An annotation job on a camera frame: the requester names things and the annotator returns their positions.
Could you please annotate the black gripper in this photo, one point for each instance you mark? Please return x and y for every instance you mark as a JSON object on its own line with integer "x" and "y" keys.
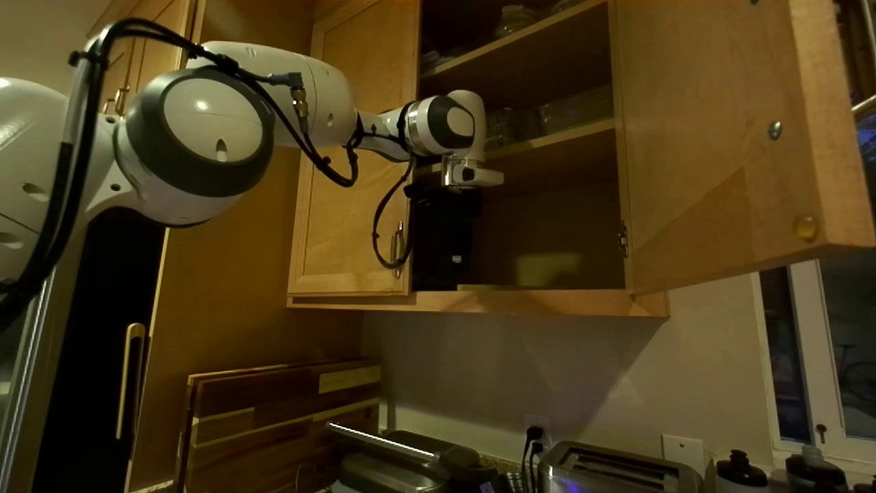
{"x": 444, "y": 234}

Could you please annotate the wooden cabinet door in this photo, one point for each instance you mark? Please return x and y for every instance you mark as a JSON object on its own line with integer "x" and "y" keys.
{"x": 722, "y": 139}
{"x": 353, "y": 181}

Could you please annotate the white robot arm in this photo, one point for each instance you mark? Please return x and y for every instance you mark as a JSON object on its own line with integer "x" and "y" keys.
{"x": 197, "y": 139}

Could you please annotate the silver toaster oven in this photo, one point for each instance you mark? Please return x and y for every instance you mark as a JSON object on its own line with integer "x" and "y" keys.
{"x": 400, "y": 460}

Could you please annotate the silver toaster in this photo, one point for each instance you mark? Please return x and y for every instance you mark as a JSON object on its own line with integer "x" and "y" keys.
{"x": 617, "y": 470}

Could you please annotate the light wooden cutting board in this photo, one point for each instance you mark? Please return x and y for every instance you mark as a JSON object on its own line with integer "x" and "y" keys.
{"x": 350, "y": 378}

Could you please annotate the wooden side panel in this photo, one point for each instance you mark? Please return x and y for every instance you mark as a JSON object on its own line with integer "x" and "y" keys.
{"x": 228, "y": 303}

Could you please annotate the clear glassware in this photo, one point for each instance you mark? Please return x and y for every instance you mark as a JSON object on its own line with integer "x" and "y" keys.
{"x": 537, "y": 18}

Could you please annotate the black power plug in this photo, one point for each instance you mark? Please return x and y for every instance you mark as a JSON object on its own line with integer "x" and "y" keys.
{"x": 532, "y": 455}

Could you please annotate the dark wooden cutting board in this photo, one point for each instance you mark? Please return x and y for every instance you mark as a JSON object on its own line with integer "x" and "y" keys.
{"x": 247, "y": 429}

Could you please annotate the stainless steel refrigerator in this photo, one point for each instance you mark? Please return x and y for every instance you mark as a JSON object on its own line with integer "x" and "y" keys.
{"x": 91, "y": 364}

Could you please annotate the kitchen window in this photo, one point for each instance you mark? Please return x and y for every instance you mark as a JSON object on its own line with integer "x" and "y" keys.
{"x": 823, "y": 356}

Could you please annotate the wooden wall cabinet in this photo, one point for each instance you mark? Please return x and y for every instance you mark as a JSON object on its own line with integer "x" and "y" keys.
{"x": 548, "y": 303}

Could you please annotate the white wall outlet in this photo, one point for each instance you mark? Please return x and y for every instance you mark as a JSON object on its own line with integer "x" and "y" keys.
{"x": 537, "y": 429}

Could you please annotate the white wall switch plate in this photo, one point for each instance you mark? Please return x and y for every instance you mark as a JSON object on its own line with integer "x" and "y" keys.
{"x": 685, "y": 449}

